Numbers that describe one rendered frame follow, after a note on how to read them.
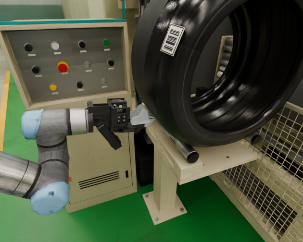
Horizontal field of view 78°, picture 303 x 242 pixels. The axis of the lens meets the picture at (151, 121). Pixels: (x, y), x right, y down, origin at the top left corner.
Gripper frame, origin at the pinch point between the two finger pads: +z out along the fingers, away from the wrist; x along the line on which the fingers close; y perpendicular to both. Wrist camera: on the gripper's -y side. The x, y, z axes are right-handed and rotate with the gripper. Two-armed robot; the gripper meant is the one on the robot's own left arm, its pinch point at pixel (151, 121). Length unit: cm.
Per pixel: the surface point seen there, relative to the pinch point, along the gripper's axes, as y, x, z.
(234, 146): -15.9, -2.1, 41.1
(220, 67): 9, 37, 56
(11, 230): -111, 53, -71
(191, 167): -13.7, -10.6, 12.6
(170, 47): 24.5, -10.2, -2.6
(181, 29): 28.2, -11.2, -1.1
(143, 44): 23.1, 1.4, -4.6
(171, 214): -96, 22, 36
